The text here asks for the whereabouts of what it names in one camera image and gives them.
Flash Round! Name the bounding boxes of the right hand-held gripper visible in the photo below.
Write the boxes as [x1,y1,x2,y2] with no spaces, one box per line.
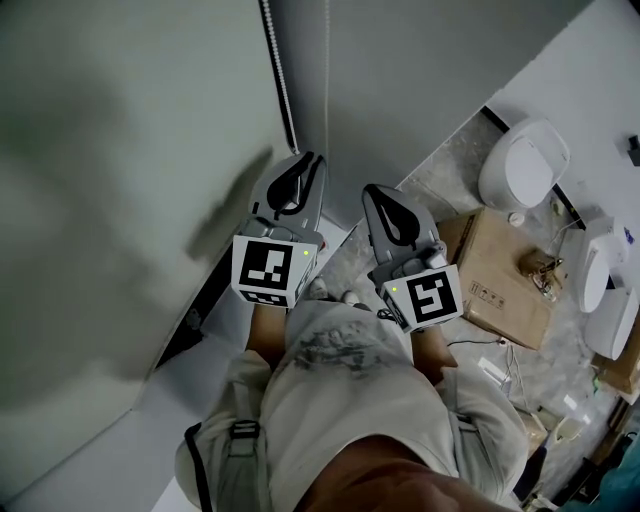
[360,183,463,335]

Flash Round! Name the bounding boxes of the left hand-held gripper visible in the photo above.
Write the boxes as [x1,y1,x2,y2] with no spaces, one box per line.
[231,151,330,309]

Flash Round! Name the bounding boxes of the white bead pull chain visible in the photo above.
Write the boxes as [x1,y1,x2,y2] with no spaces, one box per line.
[259,0,332,157]

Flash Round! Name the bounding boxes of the white roller blind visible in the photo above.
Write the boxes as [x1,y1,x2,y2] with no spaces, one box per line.
[0,0,300,421]

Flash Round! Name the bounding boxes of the person's left forearm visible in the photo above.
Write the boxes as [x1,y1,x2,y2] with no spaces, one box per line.
[243,302,289,371]

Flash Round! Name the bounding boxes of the person's right forearm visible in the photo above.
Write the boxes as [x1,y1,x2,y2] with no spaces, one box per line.
[410,324,459,389]

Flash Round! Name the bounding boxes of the large brown cardboard box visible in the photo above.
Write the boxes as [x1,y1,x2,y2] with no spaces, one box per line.
[437,207,556,351]

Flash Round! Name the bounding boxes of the bronze faucet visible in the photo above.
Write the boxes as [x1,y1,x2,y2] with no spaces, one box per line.
[517,248,565,301]

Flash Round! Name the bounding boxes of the white toilet with round lid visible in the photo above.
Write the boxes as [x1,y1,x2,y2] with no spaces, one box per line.
[478,118,571,211]

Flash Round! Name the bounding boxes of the person's beige printed shirt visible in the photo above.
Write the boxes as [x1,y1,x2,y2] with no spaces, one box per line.
[174,297,529,512]

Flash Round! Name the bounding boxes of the white toilet lids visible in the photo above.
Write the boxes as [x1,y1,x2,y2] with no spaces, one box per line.
[574,217,632,314]

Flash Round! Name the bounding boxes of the plain white toilet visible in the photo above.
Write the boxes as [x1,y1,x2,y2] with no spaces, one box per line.
[584,284,640,361]

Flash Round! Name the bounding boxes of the brown wrapped package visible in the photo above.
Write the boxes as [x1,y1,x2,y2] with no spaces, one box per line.
[519,412,549,456]

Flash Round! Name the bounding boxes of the person's face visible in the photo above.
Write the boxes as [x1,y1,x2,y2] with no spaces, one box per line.
[312,433,521,512]

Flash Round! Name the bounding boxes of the cream plastic part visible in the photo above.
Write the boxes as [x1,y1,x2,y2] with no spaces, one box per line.
[552,414,586,444]

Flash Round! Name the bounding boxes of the small brown cardboard box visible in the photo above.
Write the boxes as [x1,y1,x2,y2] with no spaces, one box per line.
[592,324,640,404]

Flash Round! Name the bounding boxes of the white window sill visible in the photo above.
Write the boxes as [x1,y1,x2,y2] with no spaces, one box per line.
[0,212,361,509]

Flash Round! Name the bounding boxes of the blue disposable head cover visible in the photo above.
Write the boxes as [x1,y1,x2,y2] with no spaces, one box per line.
[599,449,640,512]

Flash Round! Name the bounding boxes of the dark window frame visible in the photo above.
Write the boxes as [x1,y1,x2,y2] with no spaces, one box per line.
[152,249,236,371]

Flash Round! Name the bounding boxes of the grey strap with black buckle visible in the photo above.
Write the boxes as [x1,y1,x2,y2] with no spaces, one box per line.
[449,412,481,481]
[227,419,266,512]

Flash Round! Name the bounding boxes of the black shoulder strap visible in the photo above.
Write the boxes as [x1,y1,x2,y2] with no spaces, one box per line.
[183,422,214,512]

